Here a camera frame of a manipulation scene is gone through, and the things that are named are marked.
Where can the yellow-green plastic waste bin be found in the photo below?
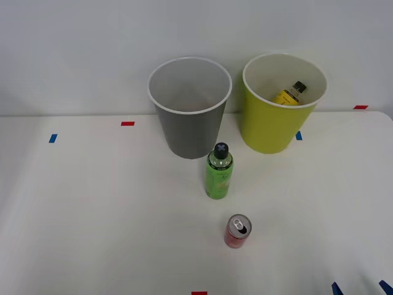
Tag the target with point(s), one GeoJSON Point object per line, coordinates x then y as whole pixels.
{"type": "Point", "coordinates": [270, 129]}

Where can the green plastic bottle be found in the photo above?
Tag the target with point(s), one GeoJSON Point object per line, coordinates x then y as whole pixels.
{"type": "Point", "coordinates": [219, 181]}

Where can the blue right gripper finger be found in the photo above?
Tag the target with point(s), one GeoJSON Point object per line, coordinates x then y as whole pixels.
{"type": "Point", "coordinates": [387, 289]}
{"type": "Point", "coordinates": [337, 290]}

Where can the grey plastic waste bin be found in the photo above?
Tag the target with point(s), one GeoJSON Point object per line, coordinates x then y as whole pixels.
{"type": "Point", "coordinates": [190, 132]}

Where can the red drink can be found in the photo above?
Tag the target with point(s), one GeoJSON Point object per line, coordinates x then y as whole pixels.
{"type": "Point", "coordinates": [233, 241]}

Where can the yellow plastic bottle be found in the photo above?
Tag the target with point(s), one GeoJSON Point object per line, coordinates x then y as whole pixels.
{"type": "Point", "coordinates": [287, 97]}

